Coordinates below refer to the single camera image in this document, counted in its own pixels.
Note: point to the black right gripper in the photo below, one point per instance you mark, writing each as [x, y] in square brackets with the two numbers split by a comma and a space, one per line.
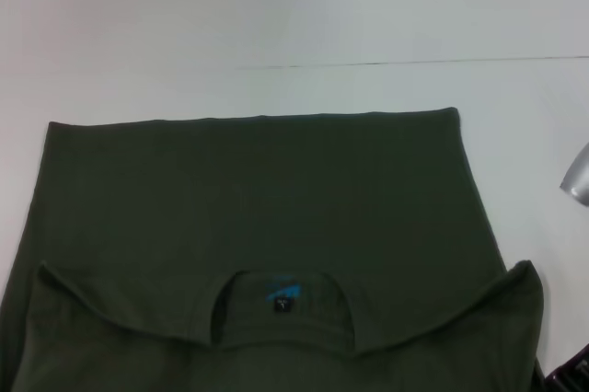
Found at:
[573, 376]

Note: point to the dark green FREE t-shirt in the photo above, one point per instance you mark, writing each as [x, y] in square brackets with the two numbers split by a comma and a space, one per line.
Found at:
[276, 203]

